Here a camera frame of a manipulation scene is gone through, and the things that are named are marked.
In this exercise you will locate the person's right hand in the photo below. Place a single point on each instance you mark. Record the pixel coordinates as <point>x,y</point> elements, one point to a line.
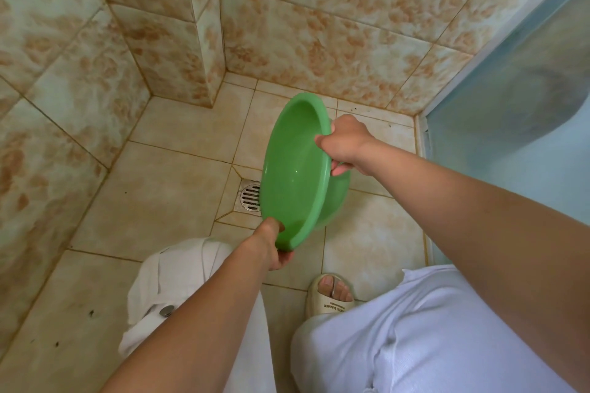
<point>348,141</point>

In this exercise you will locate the person's left hand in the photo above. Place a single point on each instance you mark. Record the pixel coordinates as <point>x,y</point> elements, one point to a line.
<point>269,240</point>

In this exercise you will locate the person's left thumb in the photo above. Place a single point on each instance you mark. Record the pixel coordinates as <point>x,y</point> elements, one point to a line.
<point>275,225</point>

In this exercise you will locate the person's right thumb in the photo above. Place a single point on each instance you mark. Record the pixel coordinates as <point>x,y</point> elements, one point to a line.
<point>325,139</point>

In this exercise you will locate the green plastic basin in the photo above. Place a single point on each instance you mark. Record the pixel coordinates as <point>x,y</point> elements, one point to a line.
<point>295,171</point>

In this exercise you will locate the person's left forearm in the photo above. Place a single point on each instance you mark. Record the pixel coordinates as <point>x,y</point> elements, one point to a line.
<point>184,314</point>

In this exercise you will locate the person's right forearm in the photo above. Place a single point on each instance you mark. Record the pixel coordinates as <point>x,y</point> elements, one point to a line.
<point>479,231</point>

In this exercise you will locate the metal floor drain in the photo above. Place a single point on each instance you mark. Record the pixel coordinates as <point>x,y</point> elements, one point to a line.
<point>249,198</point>

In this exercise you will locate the person's right foot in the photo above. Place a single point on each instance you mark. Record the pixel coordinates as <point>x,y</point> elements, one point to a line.
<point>333,289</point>

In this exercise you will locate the beige slide sandal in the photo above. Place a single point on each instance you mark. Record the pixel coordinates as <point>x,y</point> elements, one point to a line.
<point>328,298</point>

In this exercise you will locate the person's white trousers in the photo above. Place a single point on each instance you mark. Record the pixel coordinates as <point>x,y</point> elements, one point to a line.
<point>368,337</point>

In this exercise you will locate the frosted glass shower door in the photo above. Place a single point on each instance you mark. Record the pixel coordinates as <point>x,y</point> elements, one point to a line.
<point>511,98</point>

